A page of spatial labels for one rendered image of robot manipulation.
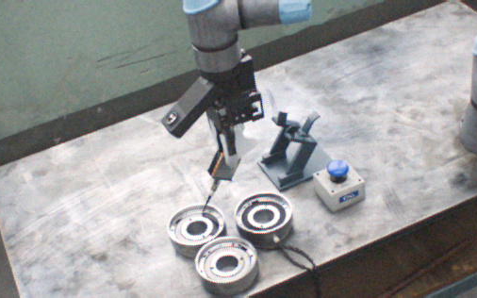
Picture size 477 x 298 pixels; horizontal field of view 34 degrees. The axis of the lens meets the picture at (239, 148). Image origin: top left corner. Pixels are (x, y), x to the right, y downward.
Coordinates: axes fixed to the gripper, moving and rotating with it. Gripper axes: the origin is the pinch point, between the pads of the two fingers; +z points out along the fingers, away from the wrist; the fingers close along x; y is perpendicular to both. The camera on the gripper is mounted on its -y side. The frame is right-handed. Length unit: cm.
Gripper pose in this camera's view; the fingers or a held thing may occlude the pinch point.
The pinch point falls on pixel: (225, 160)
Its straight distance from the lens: 140.0
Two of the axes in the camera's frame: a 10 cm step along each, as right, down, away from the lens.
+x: -4.1, -5.3, 7.4
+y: 9.0, -3.6, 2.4
